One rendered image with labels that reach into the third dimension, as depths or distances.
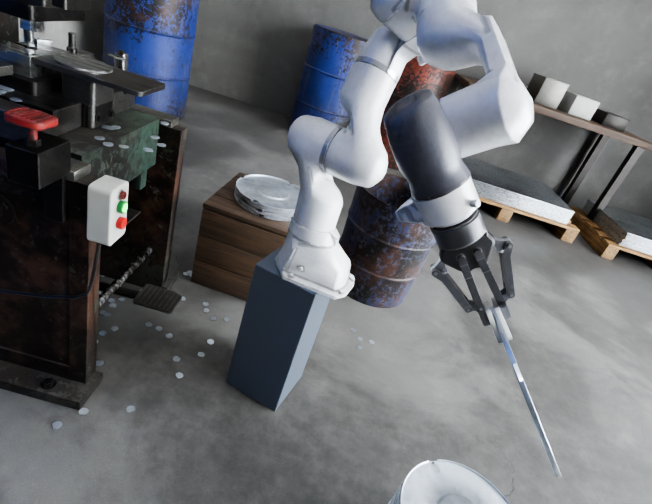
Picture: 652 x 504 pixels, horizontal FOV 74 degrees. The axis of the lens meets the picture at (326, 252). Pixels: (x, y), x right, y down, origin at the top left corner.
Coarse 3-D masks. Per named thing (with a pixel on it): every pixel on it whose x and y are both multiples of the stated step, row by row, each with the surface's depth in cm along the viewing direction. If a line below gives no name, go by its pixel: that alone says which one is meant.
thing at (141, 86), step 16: (48, 64) 97; (64, 64) 98; (80, 64) 101; (96, 64) 105; (64, 80) 101; (80, 80) 100; (96, 80) 98; (112, 80) 100; (128, 80) 103; (144, 80) 107; (64, 96) 102; (80, 96) 102; (96, 96) 103; (112, 96) 110; (96, 112) 105; (112, 112) 111
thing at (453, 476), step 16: (432, 464) 103; (448, 464) 105; (416, 480) 99; (432, 480) 100; (448, 480) 101; (464, 480) 102; (480, 480) 104; (400, 496) 94; (416, 496) 95; (432, 496) 96; (448, 496) 97; (464, 496) 99; (480, 496) 100; (496, 496) 101
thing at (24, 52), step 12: (12, 48) 98; (24, 48) 101; (36, 48) 104; (48, 48) 106; (0, 60) 97; (12, 60) 97; (24, 60) 97; (24, 72) 98; (36, 72) 100; (48, 72) 104; (60, 72) 108
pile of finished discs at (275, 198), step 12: (240, 180) 169; (252, 180) 172; (264, 180) 175; (276, 180) 179; (240, 192) 159; (252, 192) 162; (264, 192) 164; (276, 192) 167; (288, 192) 172; (240, 204) 160; (252, 204) 157; (264, 204) 157; (276, 204) 160; (288, 204) 163; (264, 216) 158; (276, 216) 159; (288, 216) 160
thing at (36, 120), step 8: (8, 112) 74; (16, 112) 75; (24, 112) 76; (32, 112) 77; (40, 112) 78; (8, 120) 74; (16, 120) 74; (24, 120) 74; (32, 120) 74; (40, 120) 75; (48, 120) 76; (56, 120) 78; (32, 128) 74; (40, 128) 75; (48, 128) 76; (32, 136) 77
